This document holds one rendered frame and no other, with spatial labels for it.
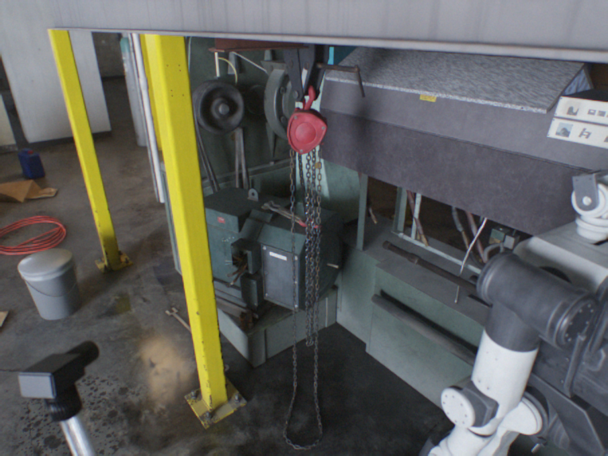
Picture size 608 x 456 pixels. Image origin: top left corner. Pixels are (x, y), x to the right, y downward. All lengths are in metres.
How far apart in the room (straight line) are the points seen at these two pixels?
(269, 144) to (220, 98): 0.56
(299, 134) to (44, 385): 1.21
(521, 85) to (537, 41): 1.05
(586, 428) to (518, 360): 0.28
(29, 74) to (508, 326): 7.09
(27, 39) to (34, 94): 0.74
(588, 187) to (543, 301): 0.24
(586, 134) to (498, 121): 0.29
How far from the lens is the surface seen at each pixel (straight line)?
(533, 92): 1.62
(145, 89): 4.29
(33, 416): 2.56
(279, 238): 1.93
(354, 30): 0.79
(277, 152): 2.85
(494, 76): 1.73
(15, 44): 7.32
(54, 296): 3.01
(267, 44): 1.48
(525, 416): 1.09
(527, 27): 0.62
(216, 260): 2.25
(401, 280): 2.06
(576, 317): 0.72
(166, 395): 2.39
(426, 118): 1.83
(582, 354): 0.91
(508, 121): 1.66
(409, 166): 1.90
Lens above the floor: 1.73
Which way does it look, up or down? 27 degrees down
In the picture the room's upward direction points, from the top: straight up
